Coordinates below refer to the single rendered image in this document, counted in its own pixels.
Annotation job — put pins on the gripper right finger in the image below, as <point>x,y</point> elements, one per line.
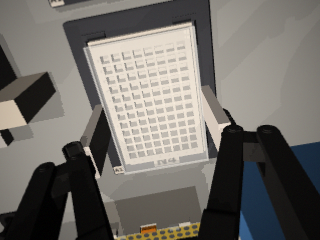
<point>294,198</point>

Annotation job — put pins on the dark grey bench mat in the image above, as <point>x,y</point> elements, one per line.
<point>267,72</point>

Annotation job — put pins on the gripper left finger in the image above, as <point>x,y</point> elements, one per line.
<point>39,218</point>

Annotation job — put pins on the blue open-top bin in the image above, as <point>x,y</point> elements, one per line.
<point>258,220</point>

